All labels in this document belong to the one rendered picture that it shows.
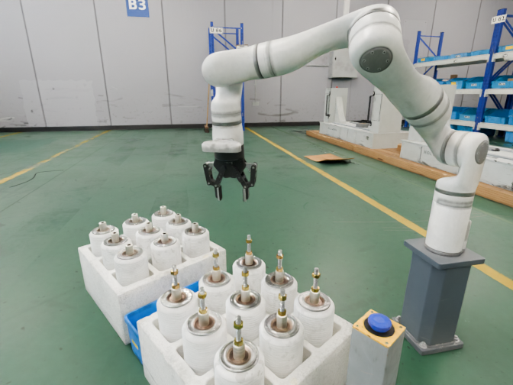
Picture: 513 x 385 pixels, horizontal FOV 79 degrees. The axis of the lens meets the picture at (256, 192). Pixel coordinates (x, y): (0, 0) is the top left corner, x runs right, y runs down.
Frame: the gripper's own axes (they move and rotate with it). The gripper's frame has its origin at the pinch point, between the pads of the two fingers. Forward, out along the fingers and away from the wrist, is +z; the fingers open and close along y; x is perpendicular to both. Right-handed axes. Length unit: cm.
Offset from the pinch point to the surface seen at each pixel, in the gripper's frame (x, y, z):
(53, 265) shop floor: -21, 90, 49
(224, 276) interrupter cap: 8.3, 1.4, 20.2
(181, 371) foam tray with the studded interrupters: 33.3, 4.2, 24.3
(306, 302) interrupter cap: 15.7, -20.5, 19.5
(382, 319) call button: 27.2, -34.3, 10.3
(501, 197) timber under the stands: -144, -150, 63
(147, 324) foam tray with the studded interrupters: 22.0, 17.8, 25.6
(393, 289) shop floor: -28, -54, 51
